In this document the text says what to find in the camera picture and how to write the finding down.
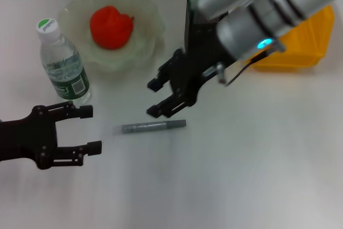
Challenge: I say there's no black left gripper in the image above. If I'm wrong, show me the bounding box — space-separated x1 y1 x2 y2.
0 100 103 171

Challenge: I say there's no black mesh pen holder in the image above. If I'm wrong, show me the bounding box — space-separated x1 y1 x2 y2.
184 0 225 54

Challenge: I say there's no grey glitter pen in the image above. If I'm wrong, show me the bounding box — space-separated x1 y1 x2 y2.
113 119 187 135

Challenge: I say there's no clear green-label water bottle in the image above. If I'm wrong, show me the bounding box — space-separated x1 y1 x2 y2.
35 18 92 106

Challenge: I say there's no yellow plastic bin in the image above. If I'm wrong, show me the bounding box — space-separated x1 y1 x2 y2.
250 0 335 72

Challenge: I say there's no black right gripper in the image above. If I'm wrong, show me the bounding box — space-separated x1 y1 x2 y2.
146 48 232 119

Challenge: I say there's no pale green glass plate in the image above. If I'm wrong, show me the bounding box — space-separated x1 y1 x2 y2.
57 0 166 73

